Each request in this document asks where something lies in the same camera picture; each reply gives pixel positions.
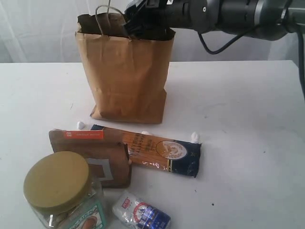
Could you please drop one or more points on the white backdrop curtain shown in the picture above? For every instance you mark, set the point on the white backdrop curtain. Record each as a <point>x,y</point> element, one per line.
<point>43,31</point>

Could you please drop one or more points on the brown paper pouch orange label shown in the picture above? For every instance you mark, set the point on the brown paper pouch orange label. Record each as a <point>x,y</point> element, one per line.
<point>104,151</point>

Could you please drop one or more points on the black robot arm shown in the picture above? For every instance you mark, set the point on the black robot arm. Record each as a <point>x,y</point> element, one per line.
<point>263,19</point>

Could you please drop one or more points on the clear jar with gold lid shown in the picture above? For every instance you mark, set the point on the clear jar with gold lid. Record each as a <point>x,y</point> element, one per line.
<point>64,194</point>

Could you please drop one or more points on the white blue sugar packet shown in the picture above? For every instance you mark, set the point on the white blue sugar packet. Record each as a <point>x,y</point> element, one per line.
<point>135,213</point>

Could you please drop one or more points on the small white foam piece right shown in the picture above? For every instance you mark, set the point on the small white foam piece right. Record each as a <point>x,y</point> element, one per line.
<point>195,138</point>

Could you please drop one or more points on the brown paper bag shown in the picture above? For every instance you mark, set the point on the brown paper bag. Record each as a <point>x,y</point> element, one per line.
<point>126,75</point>

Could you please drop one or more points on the small white foam piece left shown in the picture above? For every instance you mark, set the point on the small white foam piece left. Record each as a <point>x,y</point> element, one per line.
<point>80,125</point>

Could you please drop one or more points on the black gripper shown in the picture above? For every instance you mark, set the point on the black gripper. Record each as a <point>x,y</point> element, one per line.
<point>147,15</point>

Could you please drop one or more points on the spaghetti packet blue and orange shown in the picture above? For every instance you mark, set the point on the spaghetti packet blue and orange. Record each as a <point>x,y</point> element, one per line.
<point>165,154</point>

